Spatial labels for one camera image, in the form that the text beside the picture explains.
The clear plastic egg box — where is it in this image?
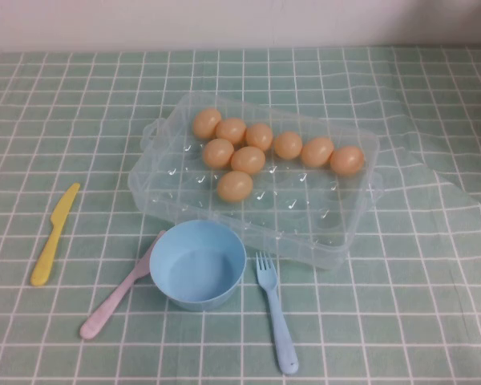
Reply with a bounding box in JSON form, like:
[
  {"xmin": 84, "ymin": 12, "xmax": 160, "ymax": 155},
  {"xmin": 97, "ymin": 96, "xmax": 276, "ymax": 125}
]
[{"xmin": 127, "ymin": 91, "xmax": 385, "ymax": 273}]

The pink plastic knife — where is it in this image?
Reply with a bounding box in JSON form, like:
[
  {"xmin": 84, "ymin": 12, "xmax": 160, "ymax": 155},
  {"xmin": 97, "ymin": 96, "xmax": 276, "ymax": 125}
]
[{"xmin": 79, "ymin": 229, "xmax": 168, "ymax": 341}]

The light blue plastic fork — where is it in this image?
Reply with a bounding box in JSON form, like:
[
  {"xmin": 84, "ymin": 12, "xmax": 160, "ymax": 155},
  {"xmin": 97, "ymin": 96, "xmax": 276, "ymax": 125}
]
[{"xmin": 255, "ymin": 251, "xmax": 300, "ymax": 376}]

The yellow plastic knife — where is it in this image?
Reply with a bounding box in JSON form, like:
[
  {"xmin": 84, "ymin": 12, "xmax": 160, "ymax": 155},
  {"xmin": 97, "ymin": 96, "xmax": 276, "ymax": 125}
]
[{"xmin": 30, "ymin": 182, "xmax": 82, "ymax": 287}]

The tan egg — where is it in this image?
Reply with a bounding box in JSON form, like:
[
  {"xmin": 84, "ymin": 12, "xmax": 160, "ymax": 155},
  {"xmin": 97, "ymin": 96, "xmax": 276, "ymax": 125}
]
[
  {"xmin": 245, "ymin": 123, "xmax": 274, "ymax": 152},
  {"xmin": 216, "ymin": 171, "xmax": 254, "ymax": 204},
  {"xmin": 273, "ymin": 132, "xmax": 304, "ymax": 160},
  {"xmin": 192, "ymin": 107, "xmax": 223, "ymax": 140},
  {"xmin": 329, "ymin": 145, "xmax": 366, "ymax": 176},
  {"xmin": 301, "ymin": 136, "xmax": 335, "ymax": 168},
  {"xmin": 215, "ymin": 117, "xmax": 248, "ymax": 146},
  {"xmin": 230, "ymin": 146, "xmax": 267, "ymax": 176},
  {"xmin": 203, "ymin": 138, "xmax": 236, "ymax": 169}
]

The light blue plastic bowl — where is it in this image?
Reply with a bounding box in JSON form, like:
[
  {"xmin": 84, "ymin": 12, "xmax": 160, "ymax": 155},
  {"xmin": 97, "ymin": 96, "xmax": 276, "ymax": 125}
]
[{"xmin": 149, "ymin": 219, "xmax": 248, "ymax": 312}]

